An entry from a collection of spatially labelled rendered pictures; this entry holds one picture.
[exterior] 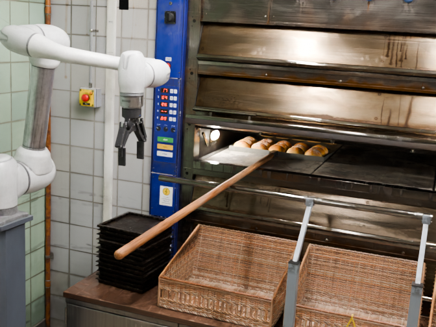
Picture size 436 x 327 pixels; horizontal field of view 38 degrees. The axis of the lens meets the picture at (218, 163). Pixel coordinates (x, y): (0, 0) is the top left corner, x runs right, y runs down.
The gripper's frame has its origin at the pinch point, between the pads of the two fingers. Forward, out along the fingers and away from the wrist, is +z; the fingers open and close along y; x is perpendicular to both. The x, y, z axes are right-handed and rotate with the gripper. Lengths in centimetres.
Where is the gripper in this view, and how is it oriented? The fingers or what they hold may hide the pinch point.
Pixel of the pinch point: (131, 159)
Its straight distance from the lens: 246.2
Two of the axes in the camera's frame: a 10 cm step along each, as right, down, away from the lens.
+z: -0.4, 9.7, 2.3
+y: -4.0, 1.9, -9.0
